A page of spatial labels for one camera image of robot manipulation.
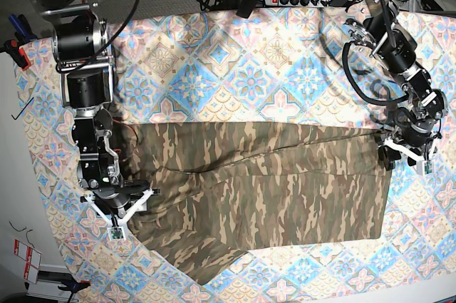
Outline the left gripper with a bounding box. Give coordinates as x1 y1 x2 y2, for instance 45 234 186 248
377 117 442 175

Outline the black orange bottom clamp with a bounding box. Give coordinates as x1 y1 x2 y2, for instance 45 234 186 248
58 279 90 303

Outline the patterned tile tablecloth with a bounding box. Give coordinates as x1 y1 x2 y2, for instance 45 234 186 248
14 6 455 302

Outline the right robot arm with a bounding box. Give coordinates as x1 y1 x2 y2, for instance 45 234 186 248
30 0 160 240

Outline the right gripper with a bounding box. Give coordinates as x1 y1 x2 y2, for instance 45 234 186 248
81 180 161 241

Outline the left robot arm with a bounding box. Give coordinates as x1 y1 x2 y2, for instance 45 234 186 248
342 0 449 175

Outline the red white label tag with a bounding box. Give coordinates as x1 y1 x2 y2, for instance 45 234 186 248
14 239 41 284

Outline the red black clamp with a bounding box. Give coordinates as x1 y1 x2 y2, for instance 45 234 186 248
1 39 31 71

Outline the white power strip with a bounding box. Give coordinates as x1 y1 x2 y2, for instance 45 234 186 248
263 0 331 8

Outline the black hex key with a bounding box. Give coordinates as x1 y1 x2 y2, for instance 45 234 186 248
11 96 34 120

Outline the camouflage T-shirt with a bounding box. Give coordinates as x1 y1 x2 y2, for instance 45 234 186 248
123 122 391 284

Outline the blue clamp handle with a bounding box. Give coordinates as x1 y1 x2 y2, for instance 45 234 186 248
9 14 38 43

